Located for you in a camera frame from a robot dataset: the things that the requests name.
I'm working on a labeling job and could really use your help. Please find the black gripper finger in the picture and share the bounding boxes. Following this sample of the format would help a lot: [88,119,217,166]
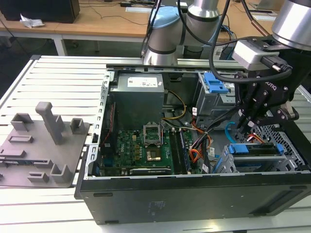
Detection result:
[237,81,269,138]
[251,102,300,128]

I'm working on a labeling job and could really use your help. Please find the blue disk wire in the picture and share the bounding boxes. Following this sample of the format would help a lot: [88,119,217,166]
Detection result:
[224,122,240,147]

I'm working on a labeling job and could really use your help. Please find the hard disk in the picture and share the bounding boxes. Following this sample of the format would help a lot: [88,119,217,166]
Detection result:
[227,142,284,158]

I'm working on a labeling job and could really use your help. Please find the perforated metal disk bay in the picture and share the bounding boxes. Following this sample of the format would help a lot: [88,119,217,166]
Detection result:
[212,122,307,174]

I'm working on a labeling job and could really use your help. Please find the silver metal drive cage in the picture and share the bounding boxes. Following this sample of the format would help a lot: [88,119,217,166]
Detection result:
[196,71,239,126]

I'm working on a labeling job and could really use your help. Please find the blue plastic drive carrier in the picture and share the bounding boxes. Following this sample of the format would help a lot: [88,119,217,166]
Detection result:
[204,72,231,94]

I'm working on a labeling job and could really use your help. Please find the metal socket cover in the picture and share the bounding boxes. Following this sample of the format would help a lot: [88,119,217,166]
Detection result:
[143,123,163,148]

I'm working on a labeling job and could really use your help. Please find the CPU socket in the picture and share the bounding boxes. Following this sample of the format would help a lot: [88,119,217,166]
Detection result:
[145,148,163,163]

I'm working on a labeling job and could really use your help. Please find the black PC case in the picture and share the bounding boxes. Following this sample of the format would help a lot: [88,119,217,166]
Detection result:
[74,63,311,225]

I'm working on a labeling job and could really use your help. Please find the grey power supply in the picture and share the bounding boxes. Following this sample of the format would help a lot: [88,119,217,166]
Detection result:
[114,72,166,132]

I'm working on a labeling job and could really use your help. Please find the black graphics card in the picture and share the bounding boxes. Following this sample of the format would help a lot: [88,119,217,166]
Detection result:
[128,166,173,176]

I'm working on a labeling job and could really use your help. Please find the green motherboard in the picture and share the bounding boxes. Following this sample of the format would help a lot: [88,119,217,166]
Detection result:
[101,128,195,175]

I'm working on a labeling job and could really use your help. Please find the wooden desk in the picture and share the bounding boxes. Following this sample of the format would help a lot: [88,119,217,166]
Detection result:
[0,0,311,56]

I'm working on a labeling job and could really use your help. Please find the grey parts rack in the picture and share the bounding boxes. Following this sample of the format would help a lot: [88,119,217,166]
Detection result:
[0,101,91,189]

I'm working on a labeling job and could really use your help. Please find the black box on desk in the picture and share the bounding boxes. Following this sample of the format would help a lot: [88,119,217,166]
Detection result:
[0,0,81,24]

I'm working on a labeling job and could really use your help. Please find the crumpled white paper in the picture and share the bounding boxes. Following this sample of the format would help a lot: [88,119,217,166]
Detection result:
[19,13,46,29]

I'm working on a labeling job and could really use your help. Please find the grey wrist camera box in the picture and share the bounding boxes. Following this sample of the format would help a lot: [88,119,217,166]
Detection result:
[231,38,294,73]

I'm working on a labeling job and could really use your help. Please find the black cable bundle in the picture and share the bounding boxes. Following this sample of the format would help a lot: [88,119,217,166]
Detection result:
[191,106,243,152]

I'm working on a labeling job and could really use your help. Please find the brown cable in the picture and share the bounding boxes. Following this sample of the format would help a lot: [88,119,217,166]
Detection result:
[240,0,271,37]

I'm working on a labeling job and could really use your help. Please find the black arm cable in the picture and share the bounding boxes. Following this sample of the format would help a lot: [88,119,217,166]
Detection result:
[140,0,163,58]
[176,0,246,84]

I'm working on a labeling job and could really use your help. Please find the yellow and black wire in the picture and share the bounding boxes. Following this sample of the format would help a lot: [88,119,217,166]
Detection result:
[161,90,187,121]

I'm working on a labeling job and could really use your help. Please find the red orange yellow power wire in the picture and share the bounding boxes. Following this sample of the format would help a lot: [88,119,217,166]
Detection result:
[189,120,212,168]

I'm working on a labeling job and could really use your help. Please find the thin red wire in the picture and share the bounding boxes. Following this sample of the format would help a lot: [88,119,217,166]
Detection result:
[101,101,117,146]

